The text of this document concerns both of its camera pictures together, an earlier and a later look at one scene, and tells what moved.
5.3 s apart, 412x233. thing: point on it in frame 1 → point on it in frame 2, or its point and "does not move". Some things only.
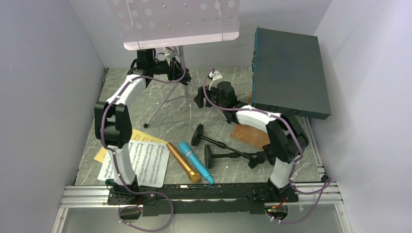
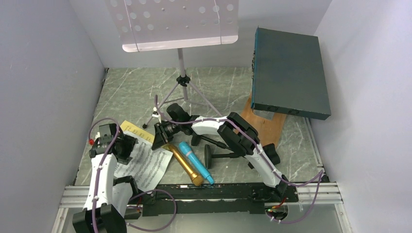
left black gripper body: (163, 69) → (126, 143)
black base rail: (202, 198) does not move
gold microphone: (194, 177) does not move
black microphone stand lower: (208, 156) does not move
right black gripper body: (213, 96) → (167, 130)
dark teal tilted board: (288, 75) does not move
